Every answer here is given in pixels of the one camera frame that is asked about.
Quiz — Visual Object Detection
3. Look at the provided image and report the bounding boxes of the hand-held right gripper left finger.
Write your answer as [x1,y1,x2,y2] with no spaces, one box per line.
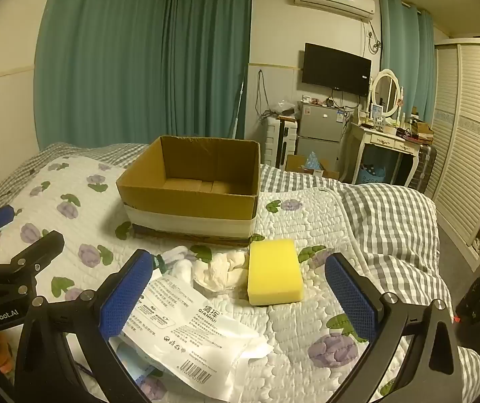
[14,249,157,403]

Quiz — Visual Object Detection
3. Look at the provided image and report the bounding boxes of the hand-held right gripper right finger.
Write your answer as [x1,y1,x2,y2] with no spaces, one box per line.
[325,253,463,403]

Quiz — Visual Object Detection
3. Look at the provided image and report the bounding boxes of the light blue packet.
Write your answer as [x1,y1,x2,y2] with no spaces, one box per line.
[116,340,161,387]

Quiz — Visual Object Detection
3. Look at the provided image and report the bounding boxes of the white and green sock pair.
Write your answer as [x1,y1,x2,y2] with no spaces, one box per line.
[154,245,201,283]

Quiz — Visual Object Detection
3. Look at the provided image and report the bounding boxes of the white printed plastic packet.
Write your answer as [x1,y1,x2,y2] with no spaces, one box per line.
[116,271,274,401]

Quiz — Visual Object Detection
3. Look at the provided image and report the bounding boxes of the yellow sponge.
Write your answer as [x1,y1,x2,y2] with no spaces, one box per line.
[247,238,303,306]

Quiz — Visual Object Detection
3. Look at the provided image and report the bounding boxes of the cream sock pair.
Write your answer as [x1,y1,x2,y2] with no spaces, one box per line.
[193,252,250,292]

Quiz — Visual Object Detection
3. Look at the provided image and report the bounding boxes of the white floral quilt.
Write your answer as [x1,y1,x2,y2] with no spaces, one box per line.
[0,151,446,403]

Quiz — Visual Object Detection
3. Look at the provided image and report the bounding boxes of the blue plastic basket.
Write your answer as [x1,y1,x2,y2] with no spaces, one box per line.
[357,168,387,185]

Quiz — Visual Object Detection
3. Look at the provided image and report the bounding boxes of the small cardboard box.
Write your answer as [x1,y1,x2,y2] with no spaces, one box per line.
[285,154,340,181]

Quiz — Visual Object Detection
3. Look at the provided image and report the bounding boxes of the white dressing table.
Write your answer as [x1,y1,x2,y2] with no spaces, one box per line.
[343,111,423,187]

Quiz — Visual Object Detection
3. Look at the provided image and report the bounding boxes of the grey small fridge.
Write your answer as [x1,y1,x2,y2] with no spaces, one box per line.
[296,101,345,171]

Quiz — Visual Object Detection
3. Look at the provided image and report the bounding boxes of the white suitcase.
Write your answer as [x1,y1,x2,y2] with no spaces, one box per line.
[264,115,299,169]

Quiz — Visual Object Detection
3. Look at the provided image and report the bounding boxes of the brown box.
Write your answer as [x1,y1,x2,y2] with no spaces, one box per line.
[412,120,434,141]

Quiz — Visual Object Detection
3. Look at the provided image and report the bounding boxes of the wide teal curtain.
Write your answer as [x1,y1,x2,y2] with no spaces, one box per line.
[34,0,174,152]

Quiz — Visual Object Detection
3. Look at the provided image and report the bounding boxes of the clear plastic bag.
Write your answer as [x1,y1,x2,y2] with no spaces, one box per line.
[271,100,299,116]

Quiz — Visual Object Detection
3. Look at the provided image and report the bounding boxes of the white slatted wardrobe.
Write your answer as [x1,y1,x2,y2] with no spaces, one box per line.
[425,36,480,269]

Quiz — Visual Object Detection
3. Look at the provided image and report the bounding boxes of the white oval mirror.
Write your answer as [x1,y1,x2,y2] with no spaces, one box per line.
[368,69,404,120]

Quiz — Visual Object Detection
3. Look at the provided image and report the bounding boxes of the white mop pole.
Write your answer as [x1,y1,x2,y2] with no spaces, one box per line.
[232,65,249,139]

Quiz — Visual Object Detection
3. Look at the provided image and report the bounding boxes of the narrow teal curtain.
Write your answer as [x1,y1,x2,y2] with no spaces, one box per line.
[380,0,436,127]

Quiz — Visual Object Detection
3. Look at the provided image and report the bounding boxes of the teal corner curtain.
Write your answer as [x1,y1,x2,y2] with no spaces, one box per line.
[164,0,253,139]

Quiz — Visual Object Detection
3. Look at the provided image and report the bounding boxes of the hanging black cable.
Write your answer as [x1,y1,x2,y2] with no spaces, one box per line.
[257,69,271,123]

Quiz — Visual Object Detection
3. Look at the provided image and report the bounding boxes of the black wall television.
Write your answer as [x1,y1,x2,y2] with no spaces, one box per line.
[301,43,372,96]

